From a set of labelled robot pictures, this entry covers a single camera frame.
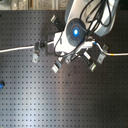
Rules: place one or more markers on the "silver cable clip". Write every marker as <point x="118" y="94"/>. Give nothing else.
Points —
<point x="92" y="67"/>
<point x="36" y="52"/>
<point x="102" y="56"/>
<point x="58" y="64"/>
<point x="56" y="22"/>

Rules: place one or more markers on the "silver cable clip top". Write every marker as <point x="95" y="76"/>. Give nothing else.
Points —
<point x="56" y="22"/>

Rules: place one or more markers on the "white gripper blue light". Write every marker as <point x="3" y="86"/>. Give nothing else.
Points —
<point x="68" y="40"/>

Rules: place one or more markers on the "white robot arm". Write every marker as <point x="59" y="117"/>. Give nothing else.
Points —
<point x="82" y="19"/>

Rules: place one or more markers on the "silver cable clip lower middle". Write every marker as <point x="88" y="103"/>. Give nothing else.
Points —
<point x="58" y="64"/>

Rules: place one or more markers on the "silver cable clip lower right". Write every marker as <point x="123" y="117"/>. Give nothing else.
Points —
<point x="92" y="67"/>

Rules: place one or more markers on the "silver cable clip left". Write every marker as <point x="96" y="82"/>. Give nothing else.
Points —
<point x="36" y="52"/>

